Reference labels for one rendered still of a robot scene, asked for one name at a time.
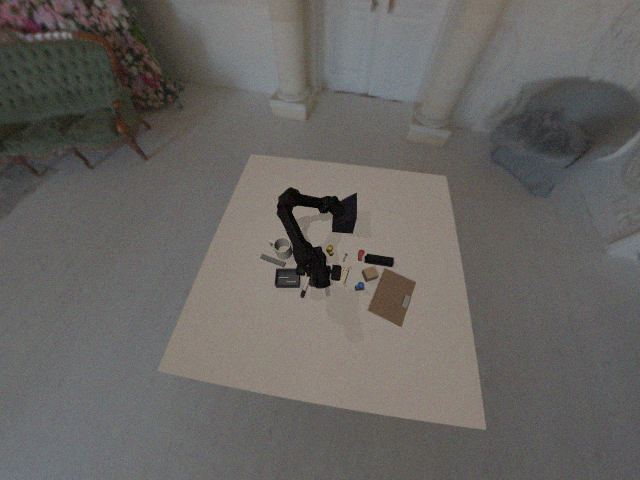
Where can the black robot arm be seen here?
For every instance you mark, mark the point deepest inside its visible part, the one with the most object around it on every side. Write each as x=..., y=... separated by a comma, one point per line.
x=303, y=252

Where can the beige paper card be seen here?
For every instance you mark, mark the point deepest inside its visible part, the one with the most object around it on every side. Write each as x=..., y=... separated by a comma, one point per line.
x=344, y=275

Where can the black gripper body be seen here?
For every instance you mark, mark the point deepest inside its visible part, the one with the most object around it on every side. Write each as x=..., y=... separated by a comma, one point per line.
x=335, y=272

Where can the brown clipboard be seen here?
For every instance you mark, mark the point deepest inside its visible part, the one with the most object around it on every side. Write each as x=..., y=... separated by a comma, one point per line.
x=392, y=297

